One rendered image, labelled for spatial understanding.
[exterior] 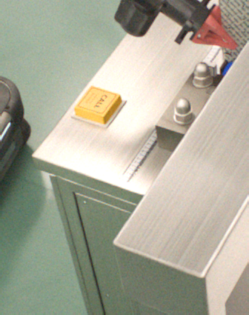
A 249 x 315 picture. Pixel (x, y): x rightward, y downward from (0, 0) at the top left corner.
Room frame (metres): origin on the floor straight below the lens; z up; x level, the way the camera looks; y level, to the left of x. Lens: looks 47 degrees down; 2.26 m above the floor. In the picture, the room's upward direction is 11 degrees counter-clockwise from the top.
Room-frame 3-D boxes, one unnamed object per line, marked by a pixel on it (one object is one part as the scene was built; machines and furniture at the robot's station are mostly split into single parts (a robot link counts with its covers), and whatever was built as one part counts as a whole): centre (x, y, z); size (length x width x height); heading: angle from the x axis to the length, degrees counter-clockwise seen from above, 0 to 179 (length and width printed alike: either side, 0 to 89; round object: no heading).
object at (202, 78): (1.29, -0.16, 1.05); 0.04 x 0.04 x 0.04
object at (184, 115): (1.20, -0.12, 1.05); 0.04 x 0.04 x 0.04
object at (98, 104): (1.40, 0.03, 0.91); 0.07 x 0.07 x 0.02; 53
